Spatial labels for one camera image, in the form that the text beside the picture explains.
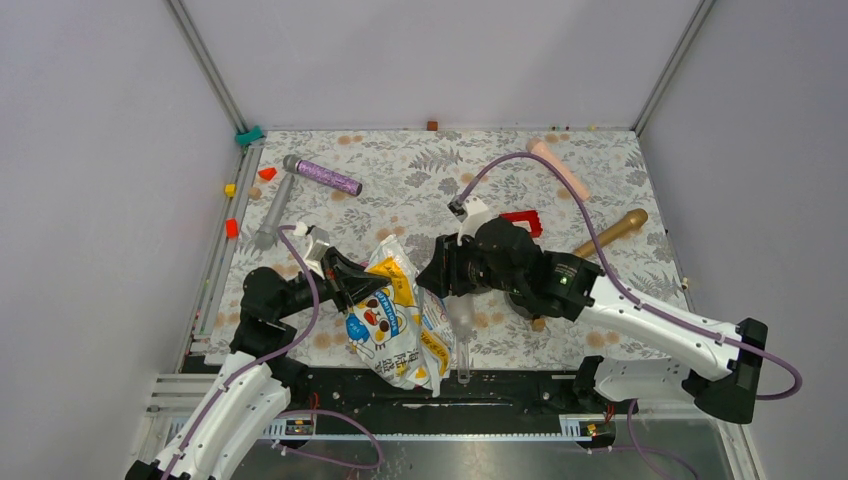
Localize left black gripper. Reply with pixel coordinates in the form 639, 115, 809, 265
275, 246, 392, 320

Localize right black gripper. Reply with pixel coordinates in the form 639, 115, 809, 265
415, 227, 526, 298

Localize cat food bag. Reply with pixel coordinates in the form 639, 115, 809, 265
345, 235, 455, 397

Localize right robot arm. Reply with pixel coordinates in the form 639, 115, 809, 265
416, 218, 768, 425

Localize red plastic box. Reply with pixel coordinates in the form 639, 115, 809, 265
501, 210, 544, 238

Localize black bowl fish print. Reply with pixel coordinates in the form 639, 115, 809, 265
505, 295, 544, 322

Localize grey toy microphone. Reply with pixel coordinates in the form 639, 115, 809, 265
253, 173, 295, 251

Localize floral patterned table mat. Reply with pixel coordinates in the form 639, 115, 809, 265
205, 129, 711, 374

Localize purple glitter toy microphone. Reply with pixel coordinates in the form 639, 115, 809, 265
283, 155, 363, 197

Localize pink toy microphone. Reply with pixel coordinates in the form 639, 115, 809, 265
526, 137, 591, 201

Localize red triangular block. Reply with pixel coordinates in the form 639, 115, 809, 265
257, 167, 278, 182

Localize gold toy microphone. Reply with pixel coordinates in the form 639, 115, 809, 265
572, 208, 649, 258

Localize teal plastic block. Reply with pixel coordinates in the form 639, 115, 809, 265
235, 125, 265, 147

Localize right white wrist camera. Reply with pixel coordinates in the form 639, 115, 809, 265
448, 196, 495, 245

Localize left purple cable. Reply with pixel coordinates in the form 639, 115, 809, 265
158, 223, 386, 480

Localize purple cable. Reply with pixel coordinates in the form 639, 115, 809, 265
447, 152, 804, 478
158, 223, 386, 480

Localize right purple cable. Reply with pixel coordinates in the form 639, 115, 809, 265
447, 152, 804, 478

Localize red block on rail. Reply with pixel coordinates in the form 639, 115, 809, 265
225, 218, 240, 239

